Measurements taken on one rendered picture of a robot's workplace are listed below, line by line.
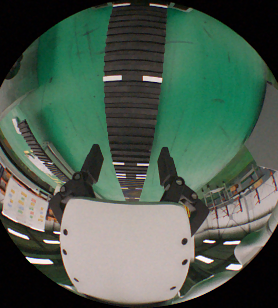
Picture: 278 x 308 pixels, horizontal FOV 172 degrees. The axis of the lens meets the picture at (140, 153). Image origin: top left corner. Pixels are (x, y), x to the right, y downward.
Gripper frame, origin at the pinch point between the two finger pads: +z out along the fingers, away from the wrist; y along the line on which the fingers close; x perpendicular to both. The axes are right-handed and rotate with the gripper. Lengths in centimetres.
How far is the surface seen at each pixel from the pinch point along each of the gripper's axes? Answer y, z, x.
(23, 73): -14.0, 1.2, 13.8
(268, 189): 773, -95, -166
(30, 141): -18.7, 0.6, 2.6
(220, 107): 12.1, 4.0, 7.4
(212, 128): 12.6, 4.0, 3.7
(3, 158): -158, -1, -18
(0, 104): -14.0, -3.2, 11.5
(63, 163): -17.0, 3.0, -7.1
